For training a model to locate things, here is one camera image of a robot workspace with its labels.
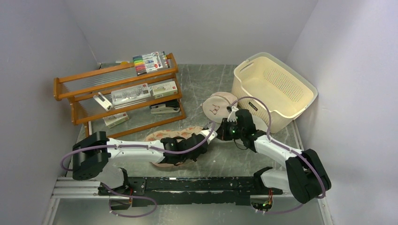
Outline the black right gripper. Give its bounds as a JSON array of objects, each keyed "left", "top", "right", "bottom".
[{"left": 216, "top": 118, "right": 245, "bottom": 141}]

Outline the floral mesh laundry bag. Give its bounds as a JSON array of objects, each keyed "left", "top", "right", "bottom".
[{"left": 144, "top": 126, "right": 203, "bottom": 167}]

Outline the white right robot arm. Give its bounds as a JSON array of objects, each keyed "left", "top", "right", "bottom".
[{"left": 217, "top": 109, "right": 331, "bottom": 204}]

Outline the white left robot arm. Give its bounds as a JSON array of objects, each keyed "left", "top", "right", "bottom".
[{"left": 72, "top": 130, "right": 215, "bottom": 195}]

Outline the white mesh bag grey zipper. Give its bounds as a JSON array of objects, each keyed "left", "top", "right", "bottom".
[{"left": 252, "top": 115, "right": 268, "bottom": 132}]

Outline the white mesh bag beige zipper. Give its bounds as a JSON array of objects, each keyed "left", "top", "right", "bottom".
[{"left": 202, "top": 92, "right": 237, "bottom": 124}]

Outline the cream plastic laundry basket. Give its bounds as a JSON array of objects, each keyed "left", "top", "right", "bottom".
[{"left": 231, "top": 52, "right": 318, "bottom": 133}]

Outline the black white stapler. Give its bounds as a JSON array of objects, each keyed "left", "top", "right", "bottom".
[{"left": 150, "top": 103, "right": 180, "bottom": 114}]

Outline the green white staples box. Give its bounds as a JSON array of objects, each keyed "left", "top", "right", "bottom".
[{"left": 152, "top": 81, "right": 178, "bottom": 99}]

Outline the grey printed flat box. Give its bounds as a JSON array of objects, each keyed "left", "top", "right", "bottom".
[{"left": 111, "top": 83, "right": 151, "bottom": 109}]

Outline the small green staples box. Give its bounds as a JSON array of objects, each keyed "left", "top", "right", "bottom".
[{"left": 103, "top": 112, "right": 129, "bottom": 128}]

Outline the orange wooden shelf rack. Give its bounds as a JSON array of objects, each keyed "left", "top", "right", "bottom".
[{"left": 53, "top": 53, "right": 186, "bottom": 138}]

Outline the white clip tool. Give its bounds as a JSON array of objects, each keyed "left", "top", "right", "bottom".
[{"left": 92, "top": 92, "right": 113, "bottom": 112}]

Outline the colour marker pen pack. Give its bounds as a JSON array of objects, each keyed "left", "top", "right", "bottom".
[{"left": 132, "top": 52, "right": 170, "bottom": 75}]

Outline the white red pen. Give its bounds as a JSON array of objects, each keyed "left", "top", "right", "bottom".
[{"left": 85, "top": 121, "right": 92, "bottom": 136}]

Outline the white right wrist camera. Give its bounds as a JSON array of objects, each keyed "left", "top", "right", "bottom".
[{"left": 227, "top": 106, "right": 239, "bottom": 122}]

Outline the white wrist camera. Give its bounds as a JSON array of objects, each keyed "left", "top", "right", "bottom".
[
  {"left": 227, "top": 106, "right": 239, "bottom": 122},
  {"left": 199, "top": 129, "right": 217, "bottom": 144}
]

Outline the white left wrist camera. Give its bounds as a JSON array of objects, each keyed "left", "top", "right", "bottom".
[{"left": 199, "top": 129, "right": 217, "bottom": 144}]

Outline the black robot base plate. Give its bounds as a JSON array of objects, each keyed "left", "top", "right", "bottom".
[{"left": 98, "top": 176, "right": 283, "bottom": 207}]

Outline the aluminium frame rail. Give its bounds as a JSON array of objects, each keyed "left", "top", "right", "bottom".
[{"left": 42, "top": 176, "right": 334, "bottom": 225}]

